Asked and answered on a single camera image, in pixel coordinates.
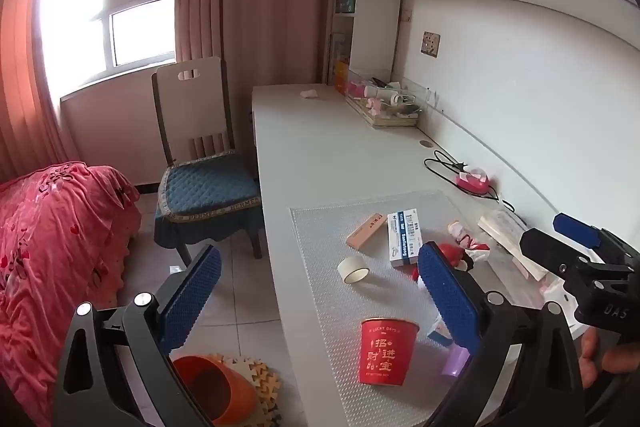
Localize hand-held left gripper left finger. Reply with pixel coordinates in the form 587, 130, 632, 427
52, 244, 223, 427

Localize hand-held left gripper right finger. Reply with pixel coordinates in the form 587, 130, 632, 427
416, 242, 586, 427

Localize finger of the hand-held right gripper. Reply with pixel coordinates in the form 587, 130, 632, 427
552, 213, 606, 252
519, 229, 592, 279

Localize red plastic bottle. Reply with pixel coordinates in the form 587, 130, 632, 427
411, 243, 474, 283

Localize small purple cup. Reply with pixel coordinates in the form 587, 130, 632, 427
441, 346, 472, 379

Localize white blue medicine box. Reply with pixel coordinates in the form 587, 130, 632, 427
387, 207, 425, 269

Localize red paper cup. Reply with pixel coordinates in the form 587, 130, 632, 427
358, 318, 420, 387

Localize white tape roll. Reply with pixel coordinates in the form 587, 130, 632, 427
337, 255, 371, 284

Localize orange trash bin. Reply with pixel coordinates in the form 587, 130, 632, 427
171, 355, 258, 425

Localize person's right hand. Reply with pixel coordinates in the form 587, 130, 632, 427
579, 326, 640, 389

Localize white red plastic bag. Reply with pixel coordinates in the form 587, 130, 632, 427
447, 220, 493, 264

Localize pink mini iron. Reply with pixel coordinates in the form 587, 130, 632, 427
454, 167, 493, 195

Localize tan rectangular box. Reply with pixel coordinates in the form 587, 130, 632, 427
346, 213, 385, 250

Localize blue quilted chair cushion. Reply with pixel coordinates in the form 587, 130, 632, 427
154, 152, 262, 249

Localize foam puzzle floor mats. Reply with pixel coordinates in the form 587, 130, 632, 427
207, 353, 283, 427

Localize translucent ribbed desk mat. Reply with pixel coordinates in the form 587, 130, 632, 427
290, 189, 501, 427

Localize pink floral bed blanket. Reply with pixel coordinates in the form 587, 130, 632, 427
0, 164, 141, 413

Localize stack of flat books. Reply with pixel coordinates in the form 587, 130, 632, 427
347, 97, 420, 128

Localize wooden chair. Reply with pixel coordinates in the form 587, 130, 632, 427
151, 57, 263, 268

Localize clear acrylic organizer box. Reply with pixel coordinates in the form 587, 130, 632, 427
345, 68, 438, 118

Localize reddish curtain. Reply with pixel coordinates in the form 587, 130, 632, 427
0, 0, 68, 182

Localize black power cable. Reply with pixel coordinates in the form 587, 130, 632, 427
424, 150, 516, 212

